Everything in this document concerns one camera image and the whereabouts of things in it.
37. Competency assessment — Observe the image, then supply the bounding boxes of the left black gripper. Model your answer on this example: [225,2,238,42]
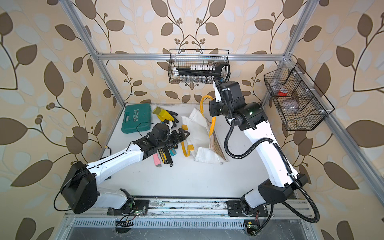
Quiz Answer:
[155,127,190,150]

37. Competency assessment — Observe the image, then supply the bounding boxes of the white canvas pouch yellow handles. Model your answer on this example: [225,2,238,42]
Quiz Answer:
[181,95,227,165]

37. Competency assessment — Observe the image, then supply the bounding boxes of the teal utility knife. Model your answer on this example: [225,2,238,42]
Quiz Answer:
[169,148,177,157]

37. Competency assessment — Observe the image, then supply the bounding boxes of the yellow black utility knife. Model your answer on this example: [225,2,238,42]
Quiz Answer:
[159,150,168,165]

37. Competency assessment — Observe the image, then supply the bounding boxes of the pink utility knife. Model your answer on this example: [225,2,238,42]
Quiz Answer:
[153,154,162,168]

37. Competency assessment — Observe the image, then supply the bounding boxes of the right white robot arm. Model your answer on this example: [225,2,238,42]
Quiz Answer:
[209,80,309,214]

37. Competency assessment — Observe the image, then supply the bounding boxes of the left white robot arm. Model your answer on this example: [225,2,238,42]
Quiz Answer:
[59,123,190,215]

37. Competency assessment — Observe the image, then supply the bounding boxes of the long black utility knife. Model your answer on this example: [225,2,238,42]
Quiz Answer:
[165,150,174,167]

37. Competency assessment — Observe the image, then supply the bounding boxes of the yellow and grey work glove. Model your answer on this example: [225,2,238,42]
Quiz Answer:
[153,107,179,128]

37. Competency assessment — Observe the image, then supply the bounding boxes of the socket set in basket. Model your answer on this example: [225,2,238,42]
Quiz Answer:
[169,62,231,84]

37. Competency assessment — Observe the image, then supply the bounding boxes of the green plastic tool case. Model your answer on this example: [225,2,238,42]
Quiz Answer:
[121,103,152,134]

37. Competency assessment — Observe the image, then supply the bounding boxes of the red item in basket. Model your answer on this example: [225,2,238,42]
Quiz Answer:
[278,88,289,97]

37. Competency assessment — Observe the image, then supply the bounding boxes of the back black wire basket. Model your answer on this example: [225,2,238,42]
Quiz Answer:
[168,48,231,85]

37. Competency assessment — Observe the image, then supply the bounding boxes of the black wire basket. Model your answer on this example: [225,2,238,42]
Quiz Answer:
[264,63,335,131]
[168,48,231,85]

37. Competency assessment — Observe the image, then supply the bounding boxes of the right black wire basket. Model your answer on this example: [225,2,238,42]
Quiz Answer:
[264,63,335,131]

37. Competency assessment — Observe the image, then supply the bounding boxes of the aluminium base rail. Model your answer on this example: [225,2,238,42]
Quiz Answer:
[77,197,314,220]

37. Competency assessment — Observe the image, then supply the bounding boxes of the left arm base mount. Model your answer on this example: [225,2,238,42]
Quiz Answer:
[107,189,150,216]

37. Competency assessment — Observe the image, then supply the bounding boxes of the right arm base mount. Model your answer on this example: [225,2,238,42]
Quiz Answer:
[225,199,269,217]

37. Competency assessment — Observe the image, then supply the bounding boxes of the aluminium frame back bar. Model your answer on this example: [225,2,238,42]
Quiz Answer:
[97,53,286,62]

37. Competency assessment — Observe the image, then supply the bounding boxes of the black corrugated cable conduit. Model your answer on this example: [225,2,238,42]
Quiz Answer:
[223,98,321,224]

